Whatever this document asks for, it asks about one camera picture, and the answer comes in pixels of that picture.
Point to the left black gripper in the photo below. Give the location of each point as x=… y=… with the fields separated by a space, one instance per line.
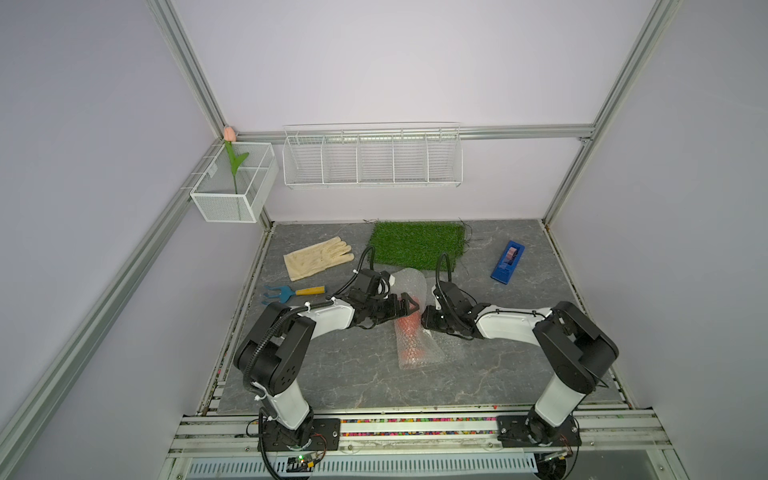
x=393 y=311

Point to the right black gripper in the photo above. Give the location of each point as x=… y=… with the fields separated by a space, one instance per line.
x=427 y=310

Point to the red plastic wine glass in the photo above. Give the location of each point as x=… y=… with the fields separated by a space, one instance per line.
x=412 y=347

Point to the clear bubble wrap sheet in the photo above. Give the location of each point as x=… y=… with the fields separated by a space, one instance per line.
x=444 y=349

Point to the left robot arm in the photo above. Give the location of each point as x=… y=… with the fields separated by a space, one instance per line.
x=271 y=355

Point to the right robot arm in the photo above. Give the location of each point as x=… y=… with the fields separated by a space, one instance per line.
x=578 y=351

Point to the green artificial grass mat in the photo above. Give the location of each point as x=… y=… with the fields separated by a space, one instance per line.
x=417 y=245

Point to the blue tape dispenser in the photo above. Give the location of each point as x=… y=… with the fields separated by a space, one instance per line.
x=508 y=262

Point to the beige work glove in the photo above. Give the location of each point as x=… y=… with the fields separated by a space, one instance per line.
x=317 y=258

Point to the blue yellow garden fork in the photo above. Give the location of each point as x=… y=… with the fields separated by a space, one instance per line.
x=284 y=293

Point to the pink artificial tulip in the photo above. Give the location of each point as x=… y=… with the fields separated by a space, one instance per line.
x=235 y=159

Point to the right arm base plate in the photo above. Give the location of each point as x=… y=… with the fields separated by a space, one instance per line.
x=526 y=431

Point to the white wire wall shelf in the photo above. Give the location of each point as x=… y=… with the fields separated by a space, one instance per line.
x=383 y=154

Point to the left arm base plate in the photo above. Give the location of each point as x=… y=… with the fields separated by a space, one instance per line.
x=319 y=434

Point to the white mesh wall basket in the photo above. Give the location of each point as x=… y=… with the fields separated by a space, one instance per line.
x=214 y=195

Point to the aluminium front rail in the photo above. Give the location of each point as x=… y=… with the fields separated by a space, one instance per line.
x=447 y=430

